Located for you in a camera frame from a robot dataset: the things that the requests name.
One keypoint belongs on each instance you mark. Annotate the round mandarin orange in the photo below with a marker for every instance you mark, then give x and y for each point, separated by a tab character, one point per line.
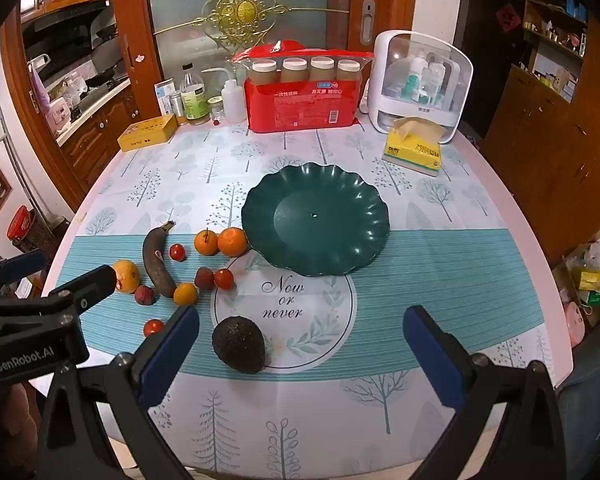
232	242

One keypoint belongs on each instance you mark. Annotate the white squeeze wash bottle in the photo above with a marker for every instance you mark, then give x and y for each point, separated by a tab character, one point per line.
232	96

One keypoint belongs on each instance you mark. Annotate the red bucket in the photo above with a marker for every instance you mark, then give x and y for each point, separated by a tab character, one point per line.
20	224

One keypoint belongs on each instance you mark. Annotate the mandarin orange with stem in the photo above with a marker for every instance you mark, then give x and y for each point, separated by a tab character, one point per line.
206	242

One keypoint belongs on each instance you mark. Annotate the dark green scalloped plate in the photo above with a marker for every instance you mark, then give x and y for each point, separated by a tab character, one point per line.
316	220

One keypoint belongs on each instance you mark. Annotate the yellow tissue pack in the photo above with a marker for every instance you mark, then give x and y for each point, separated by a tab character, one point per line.
414	143

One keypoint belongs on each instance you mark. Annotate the overripe dark banana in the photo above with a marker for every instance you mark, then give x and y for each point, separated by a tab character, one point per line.
153	261

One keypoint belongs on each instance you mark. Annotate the red lychee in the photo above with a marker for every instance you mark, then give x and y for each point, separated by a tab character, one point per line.
144	295
204	278

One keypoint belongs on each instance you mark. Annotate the large yellow orange with sticker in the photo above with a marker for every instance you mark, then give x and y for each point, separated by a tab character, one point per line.
128	276

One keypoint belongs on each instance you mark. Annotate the small yellow orange kumquat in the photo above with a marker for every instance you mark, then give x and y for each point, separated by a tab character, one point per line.
185	294

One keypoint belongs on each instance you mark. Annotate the dark avocado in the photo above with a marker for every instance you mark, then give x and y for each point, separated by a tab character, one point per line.
239	343

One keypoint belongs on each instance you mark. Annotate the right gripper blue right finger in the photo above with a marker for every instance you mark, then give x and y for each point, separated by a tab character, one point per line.
529	443

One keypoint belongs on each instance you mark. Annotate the red paper cup package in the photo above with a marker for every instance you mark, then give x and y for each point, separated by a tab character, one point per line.
290	87

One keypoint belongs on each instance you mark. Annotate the cherry tomato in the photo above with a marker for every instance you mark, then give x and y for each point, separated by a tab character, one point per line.
177	252
224	279
152	326

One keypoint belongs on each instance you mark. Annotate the white blue carton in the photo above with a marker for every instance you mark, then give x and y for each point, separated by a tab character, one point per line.
163	91

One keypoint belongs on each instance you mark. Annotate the clear bottle green label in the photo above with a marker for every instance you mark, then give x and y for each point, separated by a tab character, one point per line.
193	95

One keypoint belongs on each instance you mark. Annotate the white cosmetics storage box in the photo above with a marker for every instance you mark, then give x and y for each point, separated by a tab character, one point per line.
415	75

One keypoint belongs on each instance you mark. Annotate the wooden cabinet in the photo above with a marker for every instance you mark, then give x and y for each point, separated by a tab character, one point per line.
544	139

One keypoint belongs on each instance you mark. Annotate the yellow flat box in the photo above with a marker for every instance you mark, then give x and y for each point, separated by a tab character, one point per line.
148	132

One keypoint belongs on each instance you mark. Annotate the gold door ornament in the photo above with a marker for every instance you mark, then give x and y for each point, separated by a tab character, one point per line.
190	27

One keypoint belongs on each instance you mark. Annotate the small glass jar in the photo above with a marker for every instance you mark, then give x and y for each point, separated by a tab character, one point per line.
216	110

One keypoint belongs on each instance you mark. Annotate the silver door handle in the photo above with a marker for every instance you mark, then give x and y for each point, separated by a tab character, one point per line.
367	22

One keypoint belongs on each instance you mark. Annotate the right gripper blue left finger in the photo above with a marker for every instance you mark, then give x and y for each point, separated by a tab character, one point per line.
136	382

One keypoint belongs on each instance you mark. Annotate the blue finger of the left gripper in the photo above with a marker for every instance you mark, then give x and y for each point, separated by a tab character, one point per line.
16	268
89	288

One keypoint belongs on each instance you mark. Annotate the patterned tablecloth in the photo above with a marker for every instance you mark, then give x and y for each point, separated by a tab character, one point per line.
340	392

